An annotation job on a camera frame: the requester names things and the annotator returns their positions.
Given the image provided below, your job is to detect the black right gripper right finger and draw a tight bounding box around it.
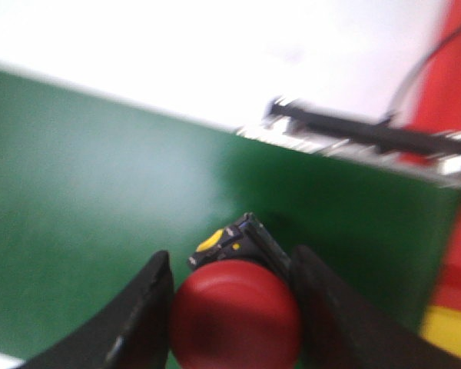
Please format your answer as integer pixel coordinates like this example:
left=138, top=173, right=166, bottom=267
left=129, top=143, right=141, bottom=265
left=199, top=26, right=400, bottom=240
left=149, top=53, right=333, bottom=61
left=290, top=245, right=461, bottom=368

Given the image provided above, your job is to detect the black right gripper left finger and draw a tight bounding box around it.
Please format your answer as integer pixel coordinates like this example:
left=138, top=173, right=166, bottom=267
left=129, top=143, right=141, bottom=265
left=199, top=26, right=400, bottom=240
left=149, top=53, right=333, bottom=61
left=22, top=251, right=174, bottom=368

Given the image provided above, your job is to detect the red mushroom push button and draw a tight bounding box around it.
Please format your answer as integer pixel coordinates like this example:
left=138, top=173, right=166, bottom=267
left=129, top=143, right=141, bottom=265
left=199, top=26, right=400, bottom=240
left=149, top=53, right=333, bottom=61
left=169, top=213, right=302, bottom=368

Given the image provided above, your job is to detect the yellow plastic bin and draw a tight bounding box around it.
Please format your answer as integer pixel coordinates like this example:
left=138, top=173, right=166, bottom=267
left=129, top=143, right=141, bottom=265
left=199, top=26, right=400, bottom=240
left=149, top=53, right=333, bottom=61
left=420, top=306, right=461, bottom=357

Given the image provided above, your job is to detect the green conveyor belt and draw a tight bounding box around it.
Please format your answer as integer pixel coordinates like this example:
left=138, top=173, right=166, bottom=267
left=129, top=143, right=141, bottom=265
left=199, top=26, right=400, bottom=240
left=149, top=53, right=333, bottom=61
left=0, top=71, right=461, bottom=358

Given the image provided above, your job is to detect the black drive belt with pulleys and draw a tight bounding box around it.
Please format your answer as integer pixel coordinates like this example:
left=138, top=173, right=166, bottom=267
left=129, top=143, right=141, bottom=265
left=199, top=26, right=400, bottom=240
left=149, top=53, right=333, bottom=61
left=264, top=95, right=461, bottom=181

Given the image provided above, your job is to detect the red plastic bin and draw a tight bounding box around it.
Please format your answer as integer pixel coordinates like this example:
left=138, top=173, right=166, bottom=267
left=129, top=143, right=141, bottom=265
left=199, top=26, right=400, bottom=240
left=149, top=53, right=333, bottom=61
left=403, top=0, right=461, bottom=320

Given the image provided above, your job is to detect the thin dark wire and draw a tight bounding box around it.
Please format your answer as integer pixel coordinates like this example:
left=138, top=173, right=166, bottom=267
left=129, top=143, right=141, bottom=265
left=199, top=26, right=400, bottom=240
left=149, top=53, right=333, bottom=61
left=385, top=15, right=461, bottom=120

